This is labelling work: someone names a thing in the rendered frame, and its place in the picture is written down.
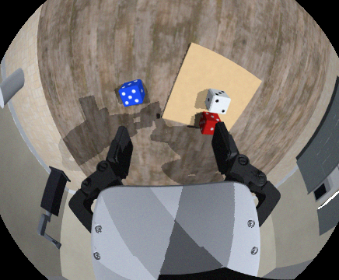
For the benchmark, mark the red die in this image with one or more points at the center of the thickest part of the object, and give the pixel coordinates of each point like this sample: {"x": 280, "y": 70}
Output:
{"x": 207, "y": 122}

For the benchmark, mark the blue die with white pips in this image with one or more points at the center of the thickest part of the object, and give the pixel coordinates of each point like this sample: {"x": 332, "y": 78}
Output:
{"x": 132, "y": 93}

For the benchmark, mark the beige flat mat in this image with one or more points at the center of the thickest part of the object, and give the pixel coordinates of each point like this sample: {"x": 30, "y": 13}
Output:
{"x": 201, "y": 70}

